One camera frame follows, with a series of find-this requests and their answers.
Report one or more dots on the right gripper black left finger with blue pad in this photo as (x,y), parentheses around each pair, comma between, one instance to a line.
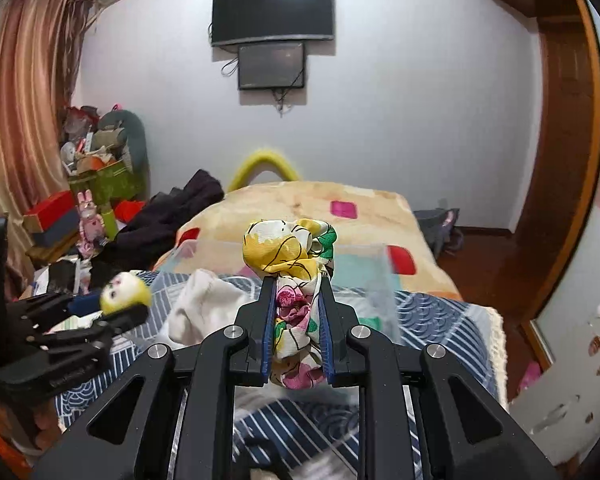
(170,414)

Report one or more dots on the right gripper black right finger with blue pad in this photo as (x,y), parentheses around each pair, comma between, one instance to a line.
(422,414)

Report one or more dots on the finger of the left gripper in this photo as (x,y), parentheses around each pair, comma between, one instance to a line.
(38,314)
(98,338)

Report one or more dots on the yellow white plush ball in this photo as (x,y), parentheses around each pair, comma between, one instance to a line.
(125,290)

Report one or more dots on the floral patterned cloth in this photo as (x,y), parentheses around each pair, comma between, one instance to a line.
(299,256)

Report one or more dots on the red box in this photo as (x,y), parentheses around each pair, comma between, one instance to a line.
(44,215)

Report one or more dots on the white cabinet with stickers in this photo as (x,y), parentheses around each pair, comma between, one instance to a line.
(560,411)

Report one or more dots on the pink rabbit plush toy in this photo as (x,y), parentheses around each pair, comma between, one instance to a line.
(91,226)

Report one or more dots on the clear plastic box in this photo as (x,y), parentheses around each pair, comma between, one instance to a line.
(362,279)

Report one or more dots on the white towel cloth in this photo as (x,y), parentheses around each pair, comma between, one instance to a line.
(206,304)

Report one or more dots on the black clothes pile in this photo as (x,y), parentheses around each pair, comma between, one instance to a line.
(152,231)

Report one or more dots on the blue white patterned tablecloth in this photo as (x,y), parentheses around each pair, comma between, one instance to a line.
(314,433)

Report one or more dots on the green box of clutter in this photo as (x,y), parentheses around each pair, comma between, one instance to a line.
(106,178)

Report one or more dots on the grey green plush pillow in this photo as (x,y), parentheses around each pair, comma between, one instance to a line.
(130,137)

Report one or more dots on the dark bag on floor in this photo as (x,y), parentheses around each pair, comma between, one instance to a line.
(439,229)

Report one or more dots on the beige blanket coloured squares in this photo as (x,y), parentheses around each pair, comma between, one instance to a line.
(360,217)

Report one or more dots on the yellow fuzzy arch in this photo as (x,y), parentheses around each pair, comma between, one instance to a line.
(262,160)

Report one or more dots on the striped brown curtain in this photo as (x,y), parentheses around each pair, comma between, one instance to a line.
(40,50)

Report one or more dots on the small black wall monitor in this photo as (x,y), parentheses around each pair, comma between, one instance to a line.
(271,66)

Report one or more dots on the black wall television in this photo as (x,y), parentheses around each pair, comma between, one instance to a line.
(243,21)

